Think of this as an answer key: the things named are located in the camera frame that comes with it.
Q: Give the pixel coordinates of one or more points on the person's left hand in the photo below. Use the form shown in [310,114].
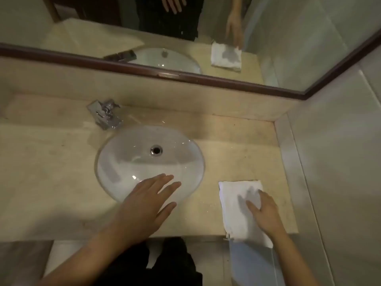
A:
[143,211]

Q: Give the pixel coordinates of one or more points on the mirror with dark wooden frame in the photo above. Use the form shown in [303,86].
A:
[268,41]

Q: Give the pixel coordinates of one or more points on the white ceramic sink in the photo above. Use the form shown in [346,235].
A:
[134,163]

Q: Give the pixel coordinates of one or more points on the person's left forearm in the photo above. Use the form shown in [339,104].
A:
[89,259]

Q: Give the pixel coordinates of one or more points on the person's right forearm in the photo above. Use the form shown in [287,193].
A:
[294,262]

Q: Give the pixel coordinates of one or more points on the chrome faucet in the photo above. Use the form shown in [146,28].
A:
[105,116]

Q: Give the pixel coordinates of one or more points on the white towel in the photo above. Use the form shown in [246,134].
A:
[233,205]

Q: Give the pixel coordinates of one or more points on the person's right hand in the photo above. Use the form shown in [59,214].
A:
[269,218]

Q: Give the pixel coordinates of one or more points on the person's black clothing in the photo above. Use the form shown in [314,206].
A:
[172,265]

